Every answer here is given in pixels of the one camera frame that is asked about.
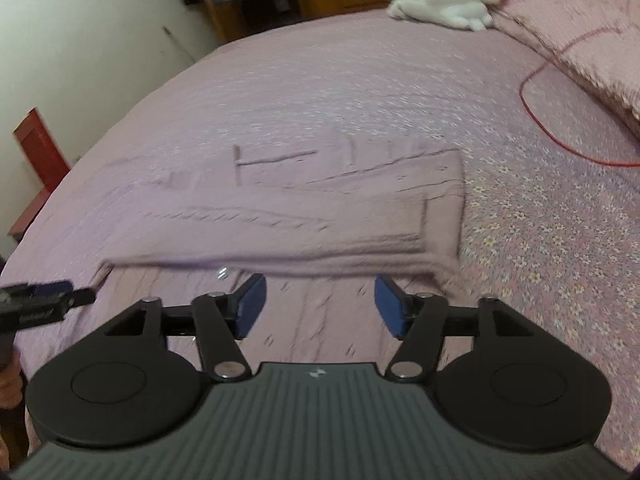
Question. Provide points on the pink floral bedspread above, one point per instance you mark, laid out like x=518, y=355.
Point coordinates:
x=551, y=217

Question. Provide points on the pink knitted sweater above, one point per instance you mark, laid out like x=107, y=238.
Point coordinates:
x=319, y=219

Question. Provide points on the red wooden chair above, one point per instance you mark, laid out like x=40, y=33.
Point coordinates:
x=47, y=161

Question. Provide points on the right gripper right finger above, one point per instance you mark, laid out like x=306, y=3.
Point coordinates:
x=492, y=373

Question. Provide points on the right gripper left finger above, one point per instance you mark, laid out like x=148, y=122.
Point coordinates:
x=145, y=372

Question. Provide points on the pink folded blanket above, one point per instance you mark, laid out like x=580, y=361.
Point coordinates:
x=595, y=41

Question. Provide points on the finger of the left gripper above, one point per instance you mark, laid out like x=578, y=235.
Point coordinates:
x=77, y=298
x=37, y=289

